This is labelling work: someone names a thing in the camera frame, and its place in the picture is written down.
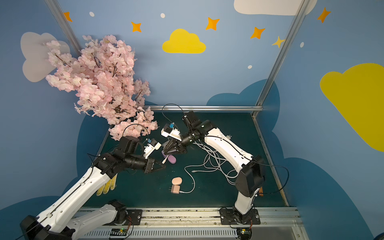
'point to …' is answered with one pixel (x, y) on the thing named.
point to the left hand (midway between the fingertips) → (165, 165)
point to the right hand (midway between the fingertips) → (169, 150)
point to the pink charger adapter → (175, 189)
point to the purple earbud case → (172, 159)
